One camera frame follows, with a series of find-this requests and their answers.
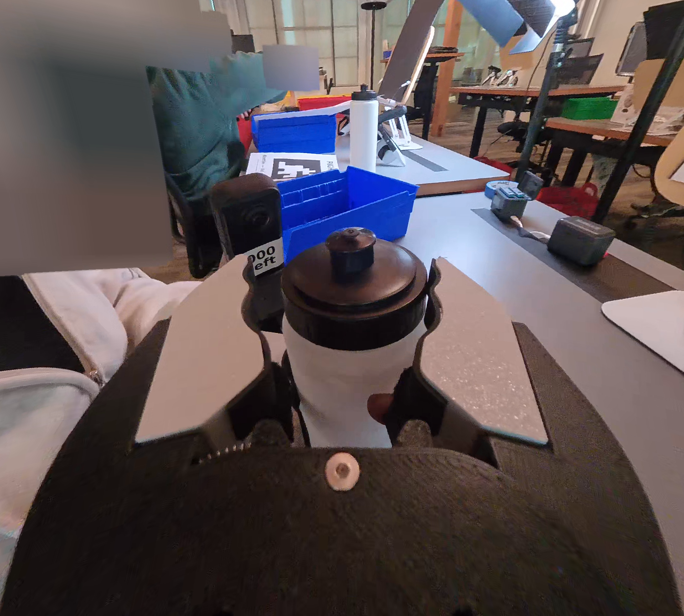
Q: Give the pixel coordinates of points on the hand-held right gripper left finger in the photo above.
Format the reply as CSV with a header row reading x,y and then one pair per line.
x,y
203,354

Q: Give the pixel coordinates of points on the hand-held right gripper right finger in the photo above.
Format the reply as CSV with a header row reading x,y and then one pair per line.
x,y
475,365

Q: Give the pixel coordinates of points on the blue plastic bin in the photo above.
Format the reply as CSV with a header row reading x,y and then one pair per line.
x,y
342,199

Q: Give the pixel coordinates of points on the black bottle lid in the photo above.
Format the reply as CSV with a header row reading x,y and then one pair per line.
x,y
352,290

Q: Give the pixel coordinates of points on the white plastic bottle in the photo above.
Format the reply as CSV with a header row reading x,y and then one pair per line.
x,y
342,381

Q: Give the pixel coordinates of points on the person's left forearm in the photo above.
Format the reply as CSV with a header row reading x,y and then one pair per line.
x,y
155,306

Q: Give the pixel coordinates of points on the white bottle with black cap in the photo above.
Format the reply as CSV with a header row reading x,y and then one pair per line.
x,y
363,135

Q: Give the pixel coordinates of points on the black office chair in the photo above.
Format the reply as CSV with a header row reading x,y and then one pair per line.
x,y
197,231

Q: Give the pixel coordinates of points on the black white marker sheet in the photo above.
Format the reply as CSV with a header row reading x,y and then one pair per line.
x,y
291,164

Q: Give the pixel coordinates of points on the stacked small blue bins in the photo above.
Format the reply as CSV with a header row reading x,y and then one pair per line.
x,y
294,132

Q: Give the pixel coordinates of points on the metal zipper pull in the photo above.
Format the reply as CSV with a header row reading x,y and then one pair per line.
x,y
96,376

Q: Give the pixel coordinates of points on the red plastic bin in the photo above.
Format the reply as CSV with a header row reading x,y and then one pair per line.
x,y
320,103

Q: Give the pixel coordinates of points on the grey charging case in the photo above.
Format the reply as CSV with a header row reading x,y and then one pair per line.
x,y
580,242

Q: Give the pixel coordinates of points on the small blue grey device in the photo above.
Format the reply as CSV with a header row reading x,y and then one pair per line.
x,y
510,204

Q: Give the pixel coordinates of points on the white plastic stand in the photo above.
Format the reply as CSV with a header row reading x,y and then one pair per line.
x,y
395,143

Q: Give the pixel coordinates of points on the person's black top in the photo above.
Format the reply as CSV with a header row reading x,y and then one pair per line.
x,y
32,322

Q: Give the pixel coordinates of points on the blue tape roll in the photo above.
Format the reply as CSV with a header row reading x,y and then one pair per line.
x,y
497,190

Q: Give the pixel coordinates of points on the red mesh basket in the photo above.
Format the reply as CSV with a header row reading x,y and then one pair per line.
x,y
566,199

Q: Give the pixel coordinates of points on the person's white hoodie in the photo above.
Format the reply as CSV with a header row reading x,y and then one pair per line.
x,y
32,439

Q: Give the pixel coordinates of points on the black round standing table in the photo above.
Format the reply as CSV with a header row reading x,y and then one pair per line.
x,y
373,39

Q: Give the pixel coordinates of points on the wooden support column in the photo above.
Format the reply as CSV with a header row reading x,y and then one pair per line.
x,y
446,82

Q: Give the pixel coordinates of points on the grey slanted panel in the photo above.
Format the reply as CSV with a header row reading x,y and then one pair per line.
x,y
422,23

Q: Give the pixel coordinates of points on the black light stand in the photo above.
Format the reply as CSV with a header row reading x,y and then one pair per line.
x,y
542,108

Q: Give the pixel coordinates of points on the wooden office table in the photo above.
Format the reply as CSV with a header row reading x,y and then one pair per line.
x,y
604,127
534,91

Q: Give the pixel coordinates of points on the instruction sheet on stand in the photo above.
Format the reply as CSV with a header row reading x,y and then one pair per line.
x,y
672,170

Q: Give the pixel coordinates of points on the green plastic bin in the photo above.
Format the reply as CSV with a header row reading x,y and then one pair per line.
x,y
588,108

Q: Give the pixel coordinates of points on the black slanted pole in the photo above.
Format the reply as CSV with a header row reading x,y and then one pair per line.
x,y
641,130

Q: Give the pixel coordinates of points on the light brown board panel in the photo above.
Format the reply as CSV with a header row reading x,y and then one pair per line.
x,y
649,79

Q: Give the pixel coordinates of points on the grey monitor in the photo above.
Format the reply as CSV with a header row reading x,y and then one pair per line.
x,y
631,47

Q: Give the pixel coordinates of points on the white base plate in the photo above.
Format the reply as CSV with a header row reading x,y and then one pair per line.
x,y
652,322

